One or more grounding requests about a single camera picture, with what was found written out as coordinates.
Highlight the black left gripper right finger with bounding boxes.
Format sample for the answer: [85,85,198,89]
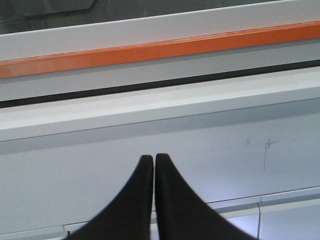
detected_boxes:
[155,153,252,240]

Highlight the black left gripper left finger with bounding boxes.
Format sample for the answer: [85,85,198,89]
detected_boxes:
[72,155,153,240]

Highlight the white cabinet base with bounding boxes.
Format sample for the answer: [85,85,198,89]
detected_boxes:
[0,66,320,240]

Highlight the orange sash bar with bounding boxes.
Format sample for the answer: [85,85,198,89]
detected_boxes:
[0,21,320,79]

